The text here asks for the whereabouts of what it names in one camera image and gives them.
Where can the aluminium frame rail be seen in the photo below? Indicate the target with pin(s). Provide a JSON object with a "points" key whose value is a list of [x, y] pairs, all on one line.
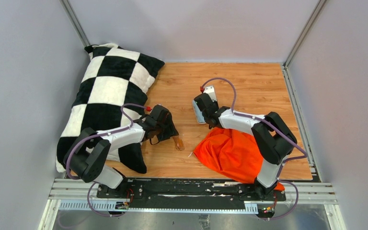
{"points": [[68, 195]]}

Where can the orange transparent sunglasses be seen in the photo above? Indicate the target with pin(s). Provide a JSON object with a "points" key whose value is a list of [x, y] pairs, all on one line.
{"points": [[179, 144]]}

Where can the black white checkered pillow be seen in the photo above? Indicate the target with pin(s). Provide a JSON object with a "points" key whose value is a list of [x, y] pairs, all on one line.
{"points": [[112, 92]]}

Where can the orange cloth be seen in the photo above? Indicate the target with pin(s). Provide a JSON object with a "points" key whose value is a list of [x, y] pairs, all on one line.
{"points": [[231, 153]]}

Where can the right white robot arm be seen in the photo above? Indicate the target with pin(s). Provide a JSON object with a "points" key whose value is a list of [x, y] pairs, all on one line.
{"points": [[274, 139]]}

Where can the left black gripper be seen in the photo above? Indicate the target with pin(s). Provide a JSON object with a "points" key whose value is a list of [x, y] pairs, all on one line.
{"points": [[170, 131]]}

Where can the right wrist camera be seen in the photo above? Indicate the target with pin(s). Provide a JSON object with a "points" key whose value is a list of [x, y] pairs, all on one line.
{"points": [[210, 91]]}

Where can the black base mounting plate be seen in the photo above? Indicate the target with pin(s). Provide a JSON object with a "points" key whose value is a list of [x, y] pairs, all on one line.
{"points": [[188, 194]]}

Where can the pink glasses case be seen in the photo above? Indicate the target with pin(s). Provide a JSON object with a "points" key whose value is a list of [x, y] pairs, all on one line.
{"points": [[199, 117]]}

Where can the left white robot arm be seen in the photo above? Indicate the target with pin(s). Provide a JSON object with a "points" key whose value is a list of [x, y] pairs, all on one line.
{"points": [[86, 157]]}

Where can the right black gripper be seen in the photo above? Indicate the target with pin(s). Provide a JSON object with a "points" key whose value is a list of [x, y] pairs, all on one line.
{"points": [[216, 102]]}

